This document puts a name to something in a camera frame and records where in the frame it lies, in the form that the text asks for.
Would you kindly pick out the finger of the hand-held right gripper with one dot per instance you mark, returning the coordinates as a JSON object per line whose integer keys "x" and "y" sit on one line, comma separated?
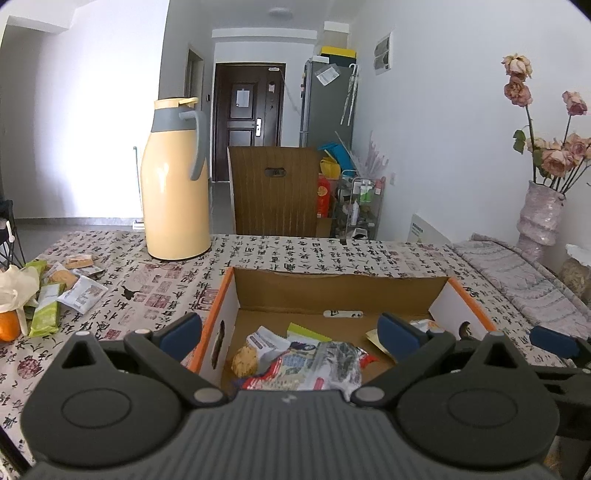
{"x": 568, "y": 374}
{"x": 554, "y": 341}

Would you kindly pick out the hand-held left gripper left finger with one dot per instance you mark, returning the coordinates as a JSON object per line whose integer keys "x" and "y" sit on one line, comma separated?
{"x": 182, "y": 333}

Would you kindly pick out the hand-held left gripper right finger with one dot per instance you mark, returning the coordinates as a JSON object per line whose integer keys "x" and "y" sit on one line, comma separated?
{"x": 395, "y": 332}

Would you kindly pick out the small orange white packet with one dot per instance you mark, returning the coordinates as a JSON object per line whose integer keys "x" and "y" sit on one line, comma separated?
{"x": 427, "y": 325}

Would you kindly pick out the white cracker packet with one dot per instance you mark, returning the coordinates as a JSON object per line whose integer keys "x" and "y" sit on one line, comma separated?
{"x": 258, "y": 344}

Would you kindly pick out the orange cardboard box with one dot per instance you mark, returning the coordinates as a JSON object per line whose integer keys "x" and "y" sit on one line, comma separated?
{"x": 323, "y": 290}

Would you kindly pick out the red snack bag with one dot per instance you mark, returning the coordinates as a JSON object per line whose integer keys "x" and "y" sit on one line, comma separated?
{"x": 300, "y": 369}

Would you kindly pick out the glass jar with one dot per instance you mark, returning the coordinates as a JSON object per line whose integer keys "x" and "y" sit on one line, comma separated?
{"x": 577, "y": 277}

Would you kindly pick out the grey quilted blanket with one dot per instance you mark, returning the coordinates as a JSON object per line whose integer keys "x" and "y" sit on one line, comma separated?
{"x": 517, "y": 277}

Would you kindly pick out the grey snack packet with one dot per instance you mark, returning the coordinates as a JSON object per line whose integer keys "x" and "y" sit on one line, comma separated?
{"x": 90, "y": 271}

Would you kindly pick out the pink ribbed vase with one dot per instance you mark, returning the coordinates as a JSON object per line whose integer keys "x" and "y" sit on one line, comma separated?
{"x": 540, "y": 221}

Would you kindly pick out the small biscuit packet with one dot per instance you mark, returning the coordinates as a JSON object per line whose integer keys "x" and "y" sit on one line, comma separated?
{"x": 79, "y": 262}
{"x": 61, "y": 277}

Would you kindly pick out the green snack bar packet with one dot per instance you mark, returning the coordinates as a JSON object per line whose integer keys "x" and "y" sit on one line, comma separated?
{"x": 46, "y": 309}
{"x": 34, "y": 269}

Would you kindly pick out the yellow thermos jug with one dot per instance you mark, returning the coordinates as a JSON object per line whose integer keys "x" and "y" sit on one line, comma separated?
{"x": 171, "y": 194}

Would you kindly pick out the metal pole stand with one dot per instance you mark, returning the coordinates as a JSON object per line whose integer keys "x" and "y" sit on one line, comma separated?
{"x": 136, "y": 184}

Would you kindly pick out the wooden chair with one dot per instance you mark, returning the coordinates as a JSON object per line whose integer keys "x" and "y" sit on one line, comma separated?
{"x": 277, "y": 207}

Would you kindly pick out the cream crumpled bag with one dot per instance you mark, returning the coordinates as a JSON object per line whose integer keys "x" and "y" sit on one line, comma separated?
{"x": 18, "y": 286}

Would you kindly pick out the orange fruit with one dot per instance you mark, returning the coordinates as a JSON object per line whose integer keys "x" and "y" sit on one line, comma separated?
{"x": 9, "y": 327}

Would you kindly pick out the yellow bag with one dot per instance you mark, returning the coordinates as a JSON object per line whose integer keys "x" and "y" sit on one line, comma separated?
{"x": 330, "y": 168}

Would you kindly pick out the dried pink rose bouquet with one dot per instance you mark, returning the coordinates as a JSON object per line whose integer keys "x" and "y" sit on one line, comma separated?
{"x": 556, "y": 159}

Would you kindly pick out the blue plastic item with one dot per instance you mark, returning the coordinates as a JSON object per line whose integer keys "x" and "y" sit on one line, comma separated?
{"x": 337, "y": 154}

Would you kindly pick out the black folding chair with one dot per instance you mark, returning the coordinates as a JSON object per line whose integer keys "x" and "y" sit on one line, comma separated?
{"x": 8, "y": 230}

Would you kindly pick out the dark brown door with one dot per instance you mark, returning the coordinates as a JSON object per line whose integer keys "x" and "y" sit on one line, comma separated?
{"x": 244, "y": 138}

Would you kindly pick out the grey refrigerator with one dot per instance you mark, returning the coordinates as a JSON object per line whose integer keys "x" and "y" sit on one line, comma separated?
{"x": 323, "y": 115}

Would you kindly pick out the folded white umbrella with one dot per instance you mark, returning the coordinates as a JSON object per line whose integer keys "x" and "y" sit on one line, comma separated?
{"x": 349, "y": 97}

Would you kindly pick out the white paper note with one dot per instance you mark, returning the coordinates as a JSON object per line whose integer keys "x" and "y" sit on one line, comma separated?
{"x": 242, "y": 98}

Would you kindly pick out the clear plastic document sleeve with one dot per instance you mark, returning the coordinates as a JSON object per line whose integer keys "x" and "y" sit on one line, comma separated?
{"x": 327, "y": 74}

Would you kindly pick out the yellow black box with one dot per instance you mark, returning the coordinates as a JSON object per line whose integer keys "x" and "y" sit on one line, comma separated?
{"x": 339, "y": 50}

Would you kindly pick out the white wall panel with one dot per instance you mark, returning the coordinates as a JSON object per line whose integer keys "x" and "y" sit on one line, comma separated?
{"x": 383, "y": 53}

